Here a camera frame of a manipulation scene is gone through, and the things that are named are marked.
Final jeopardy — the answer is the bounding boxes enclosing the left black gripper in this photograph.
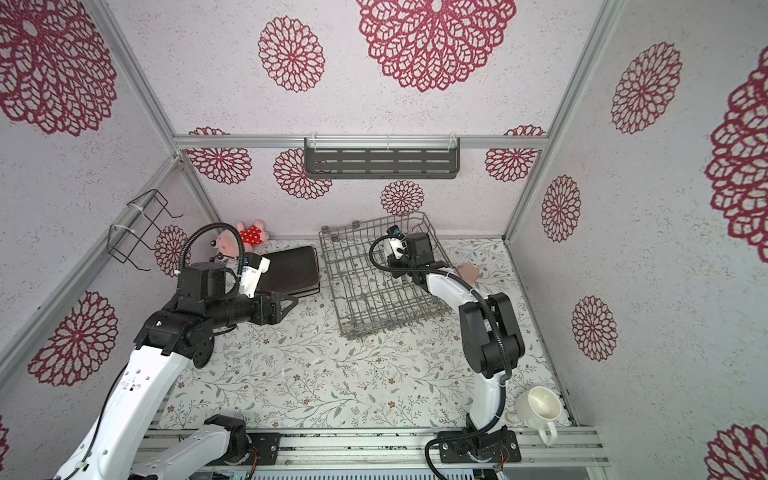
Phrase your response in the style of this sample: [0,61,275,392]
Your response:
[209,289,299,331]

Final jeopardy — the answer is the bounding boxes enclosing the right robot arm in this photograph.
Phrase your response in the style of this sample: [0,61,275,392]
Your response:
[376,226,525,462]

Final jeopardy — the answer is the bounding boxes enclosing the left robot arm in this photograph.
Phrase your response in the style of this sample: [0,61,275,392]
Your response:
[56,258,298,479]

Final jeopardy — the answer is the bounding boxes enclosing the pink sponge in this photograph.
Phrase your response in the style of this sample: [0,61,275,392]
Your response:
[457,263,481,285]

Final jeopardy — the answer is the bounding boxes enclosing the pink pig plush toy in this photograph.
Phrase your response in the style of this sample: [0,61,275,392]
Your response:
[211,220,270,259]

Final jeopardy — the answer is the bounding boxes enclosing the white ceramic mug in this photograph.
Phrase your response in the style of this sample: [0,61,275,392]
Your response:
[515,386,563,447]

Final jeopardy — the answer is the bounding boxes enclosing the grey wire dish rack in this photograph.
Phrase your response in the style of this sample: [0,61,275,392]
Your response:
[319,212,452,339]

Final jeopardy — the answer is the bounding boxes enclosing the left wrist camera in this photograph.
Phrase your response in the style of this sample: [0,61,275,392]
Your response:
[238,252,270,298]

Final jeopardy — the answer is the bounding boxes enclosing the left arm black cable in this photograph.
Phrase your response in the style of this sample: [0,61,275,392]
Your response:
[177,223,247,283]

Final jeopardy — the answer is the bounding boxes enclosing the grey wall shelf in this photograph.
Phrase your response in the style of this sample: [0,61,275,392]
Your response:
[303,137,460,180]

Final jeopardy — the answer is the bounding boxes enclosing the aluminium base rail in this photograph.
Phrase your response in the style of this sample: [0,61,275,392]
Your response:
[193,427,614,479]

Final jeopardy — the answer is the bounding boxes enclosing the black wire wall basket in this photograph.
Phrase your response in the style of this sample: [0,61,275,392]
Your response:
[106,189,182,272]

